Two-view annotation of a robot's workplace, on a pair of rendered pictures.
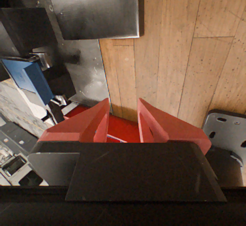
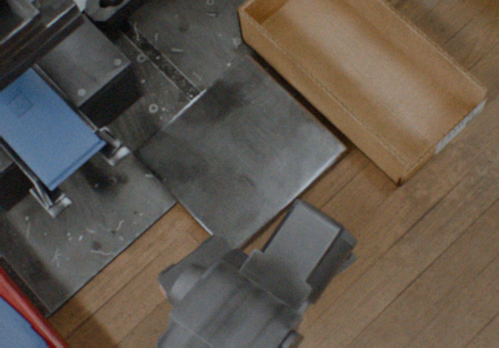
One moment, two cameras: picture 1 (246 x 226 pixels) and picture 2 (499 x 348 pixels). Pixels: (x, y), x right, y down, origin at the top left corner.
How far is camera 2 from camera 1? 79 cm
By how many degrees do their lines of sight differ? 48
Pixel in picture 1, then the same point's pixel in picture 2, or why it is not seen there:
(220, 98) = not seen: outside the picture
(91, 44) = (157, 197)
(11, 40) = (99, 90)
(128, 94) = (131, 306)
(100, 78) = (111, 242)
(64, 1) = (190, 140)
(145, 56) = not seen: hidden behind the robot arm
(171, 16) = not seen: hidden behind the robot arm
